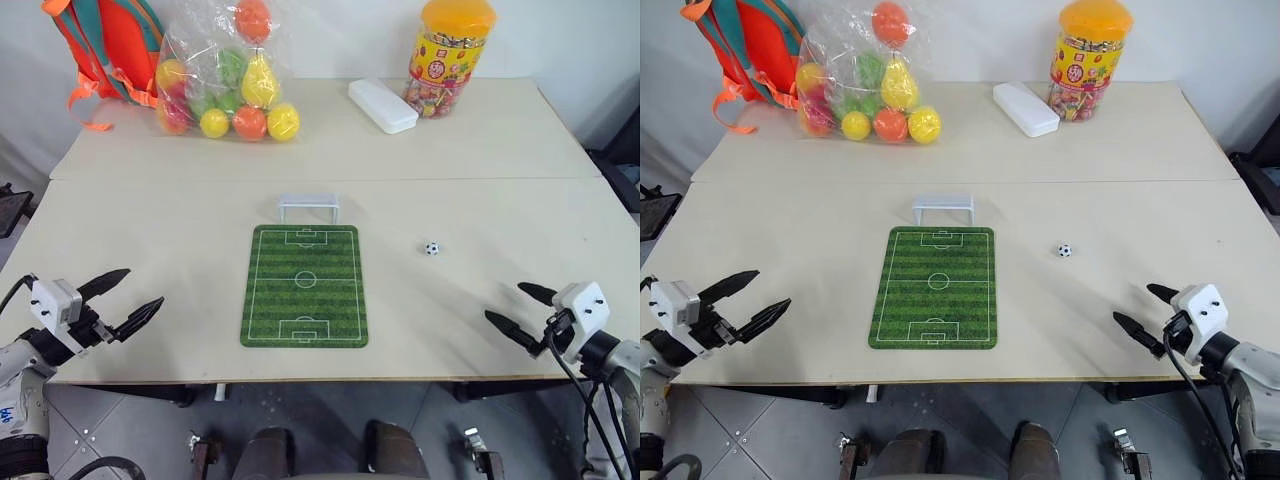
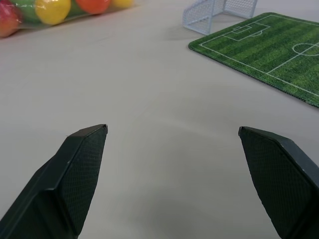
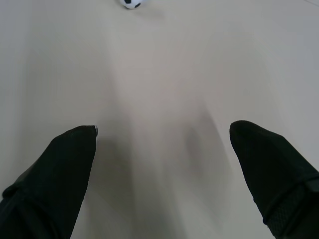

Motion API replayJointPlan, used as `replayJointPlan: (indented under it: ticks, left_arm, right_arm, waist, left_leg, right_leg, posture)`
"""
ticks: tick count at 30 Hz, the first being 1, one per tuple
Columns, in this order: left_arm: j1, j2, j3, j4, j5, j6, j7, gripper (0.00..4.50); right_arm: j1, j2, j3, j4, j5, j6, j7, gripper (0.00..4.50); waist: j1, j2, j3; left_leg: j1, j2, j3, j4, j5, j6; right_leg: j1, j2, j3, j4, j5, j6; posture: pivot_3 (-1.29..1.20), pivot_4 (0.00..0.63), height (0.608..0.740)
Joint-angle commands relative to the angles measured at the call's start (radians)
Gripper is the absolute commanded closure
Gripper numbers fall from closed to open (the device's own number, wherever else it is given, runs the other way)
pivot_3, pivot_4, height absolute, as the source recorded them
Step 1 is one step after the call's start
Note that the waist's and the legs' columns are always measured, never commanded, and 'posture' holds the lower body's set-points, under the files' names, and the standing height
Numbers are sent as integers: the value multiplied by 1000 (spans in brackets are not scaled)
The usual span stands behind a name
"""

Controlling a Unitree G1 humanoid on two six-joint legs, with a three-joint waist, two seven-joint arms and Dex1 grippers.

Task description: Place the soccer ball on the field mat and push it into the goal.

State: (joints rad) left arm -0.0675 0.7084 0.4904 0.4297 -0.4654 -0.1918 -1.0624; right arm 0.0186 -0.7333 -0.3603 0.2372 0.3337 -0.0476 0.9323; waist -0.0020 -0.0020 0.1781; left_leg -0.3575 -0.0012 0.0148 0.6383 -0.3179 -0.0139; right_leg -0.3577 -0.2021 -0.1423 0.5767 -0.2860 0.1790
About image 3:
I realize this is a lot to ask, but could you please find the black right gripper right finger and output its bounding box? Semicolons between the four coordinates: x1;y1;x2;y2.
229;120;319;239

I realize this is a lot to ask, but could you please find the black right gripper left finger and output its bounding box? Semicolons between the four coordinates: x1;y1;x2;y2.
0;125;99;239

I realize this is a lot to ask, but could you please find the small soccer ball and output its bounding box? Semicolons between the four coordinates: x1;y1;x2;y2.
119;0;148;9

